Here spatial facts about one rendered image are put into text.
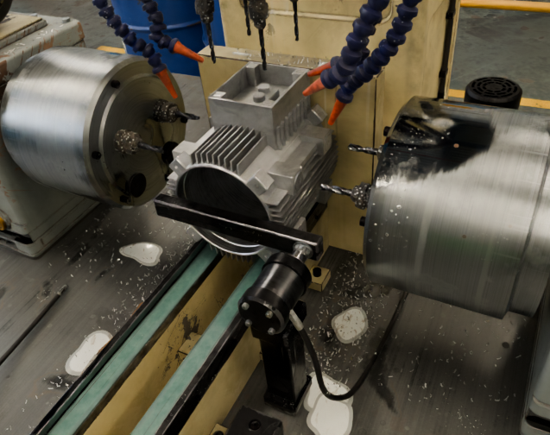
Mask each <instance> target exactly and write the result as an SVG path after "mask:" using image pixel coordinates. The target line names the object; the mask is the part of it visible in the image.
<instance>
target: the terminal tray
mask: <svg viewBox="0 0 550 435"><path fill-rule="evenodd" d="M250 64H255V66H250ZM297 70H301V72H296V71H297ZM308 72H309V69H304V68H298V67H291V66H279V65H272V64H267V70H266V71H264V70H263V69H262V63H259V62H253V61H249V62H248V63H247V64H246V65H245V66H243V67H242V68H241V69H240V70H239V71H238V72H236V73H235V74H234V75H233V76H232V77H230V78H229V79H228V80H227V81H226V82H224V83H223V84H222V85H221V86H220V87H219V88H218V89H217V90H216V91H215V92H213V93H212V94H211V95H210V96H209V97H208V102H209V107H210V112H211V117H212V122H213V127H214V131H215V130H216V129H217V128H218V127H219V126H220V125H221V126H222V128H223V127H224V126H225V125H227V127H228V126H229V125H230V124H231V126H232V128H233V127H234V126H235V125H237V127H238V128H239V127H240V126H241V125H243V130H245V129H246V128H247V127H249V131H250V132H251V130H253V129H254V130H255V134H256V133H257V132H258V131H261V137H263V136H264V135H265V134H266V135H267V141H268V145H269V146H270V147H271V148H272V149H274V150H275V151H276V150H277V149H279V150H282V148H281V145H283V146H286V141H288V142H289V136H292V137H293V136H294V132H297V128H300V124H301V123H302V124H304V119H306V120H307V113H308V111H310V110H311V100H310V95H309V96H306V97H305V96H304V95H303V91H304V90H305V89H306V88H307V87H308V86H310V77H308V76H307V73H308ZM219 92H221V93H222V95H221V96H217V95H216V94H217V93H219ZM266 101H271V103H270V104H265V102H266Z"/></svg>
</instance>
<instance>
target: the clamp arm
mask: <svg viewBox="0 0 550 435"><path fill-rule="evenodd" d="M153 201H154V205H155V209H156V213H157V215H158V216H161V217H165V218H170V219H173V220H176V221H179V222H182V223H185V224H190V225H193V226H197V227H200V228H203V229H206V230H211V231H215V232H217V233H221V234H224V235H227V236H233V237H235V238H238V239H242V240H244V241H248V242H251V243H256V244H260V245H262V246H266V247H269V248H272V249H278V250H280V251H284V252H287V253H289V254H292V252H293V251H294V249H297V248H298V246H299V244H301V246H300V247H299V249H303V250H305V248H307V251H306V253H307V256H308V258H307V259H311V260H314V261H318V260H319V259H320V257H321V256H322V254H323V252H324V247H323V237H322V236H320V235H317V234H313V233H310V232H306V231H304V230H297V229H294V228H291V227H287V226H284V225H280V224H276V223H275V222H273V221H269V220H267V221H265V220H261V219H258V218H254V217H249V216H245V215H242V214H239V213H235V212H232V211H227V210H223V209H219V208H216V207H212V206H209V205H203V204H200V203H197V202H193V201H190V200H186V199H181V198H180V197H179V196H175V195H172V196H171V195H167V194H164V193H160V194H159V195H158V196H157V197H156V198H155V199H154V200H153ZM309 254H310V255H309Z"/></svg>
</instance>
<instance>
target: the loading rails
mask: <svg viewBox="0 0 550 435"><path fill-rule="evenodd" d="M306 224H307V232H310V233H313V234H317V235H320V236H322V237H323V247H324V252H323V254H322V256H323V255H324V253H325V252H326V250H327V248H328V247H329V238H328V210H327V202H326V204H321V203H318V202H316V203H315V204H314V206H313V208H312V209H311V210H310V212H309V213H308V214H307V216H306ZM322 256H321V257H320V259H319V260H318V261H314V260H311V259H307V260H306V261H305V264H306V266H307V267H308V269H309V271H310V273H311V275H312V283H311V285H310V286H309V288H311V289H313V290H316V291H319V292H322V291H323V290H324V288H325V286H326V284H327V282H328V281H329V279H330V277H331V270H330V269H328V268H322V267H320V266H317V265H318V264H319V261H320V260H321V258H322ZM264 263H265V261H264V260H263V259H262V258H261V257H260V256H258V257H257V258H256V260H255V261H254V263H253V262H252V260H250V262H249V263H247V260H246V259H245V261H244V262H242V259H241V258H240V260H239V261H237V258H236V257H235V258H234V260H232V259H231V255H230V256H229V258H227V257H226V254H224V255H221V252H220V251H219V252H218V253H217V252H216V250H215V248H214V249H213V250H211V247H210V244H209V243H208V242H207V241H206V240H205V239H203V238H202V239H201V240H199V241H198V242H195V243H194V245H193V246H192V247H191V248H190V249H189V250H188V251H187V252H186V253H185V254H184V255H183V257H182V258H181V259H180V260H179V261H178V262H177V264H176V265H175V266H174V267H173V268H172V270H171V271H170V272H169V273H168V274H167V276H166V277H165V278H164V279H163V280H162V281H161V283H160V284H159V285H158V286H157V287H156V288H155V290H154V291H153V292H152V293H151V294H150V295H149V296H148V297H147V298H146V299H145V300H144V302H143V303H142V304H141V305H140V306H139V308H138V309H137V310H136V311H135V312H134V313H133V315H132V316H131V317H130V318H129V319H128V321H127V322H126V323H125V324H124V325H123V327H122V328H121V329H120V330H119V331H118V332H117V334H116V335H115V336H114V337H113V338H112V339H111V341H110V342H109V343H108V344H107V345H106V346H105V347H104V348H103V349H102V350H101V351H100V353H99V354H98V355H97V356H96V357H95V359H94V360H93V361H92V362H91V363H90V364H89V366H88V367H87V368H86V369H85V370H84V372H83V373H82V374H81V375H80V376H79V378H78V379H77V380H76V381H75V382H74V383H73V384H72V386H71V387H70V388H69V389H68V390H67V391H66V392H65V393H64V394H63V395H62V397H61V398H60V399H59V400H58V401H57V402H56V404H55V405H54V406H53V407H52V408H51V410H50V411H49V412H48V413H47V414H46V415H45V417H44V418H43V419H42V420H41V421H40V423H39V424H38V425H37V426H36V427H35V429H34V430H33V431H32V432H31V433H30V434H29V435H224V434H225V432H226V430H227V429H228V427H226V426H222V423H223V422H224V419H225V418H226V416H227V414H228V413H229V411H230V410H231V408H232V406H233V405H234V403H235V401H236V400H237V397H238V396H239V395H240V393H241V392H242V390H243V388H244V386H245V384H246V383H247V381H248V380H249V378H250V376H251V375H252V373H253V371H254V370H255V368H256V366H257V364H258V363H259V362H260V360H262V352H261V346H260V341H259V339H257V338H255V337H252V333H251V329H250V327H248V326H246V325H245V321H244V319H243V318H242V316H241V314H240V312H239V310H238V307H237V303H238V301H239V300H240V298H241V297H242V295H243V294H244V292H245V291H246V290H247V289H248V288H249V287H251V286H252V285H253V284H254V282H255V281H256V279H257V277H258V276H259V275H260V273H261V272H262V266H263V265H264Z"/></svg>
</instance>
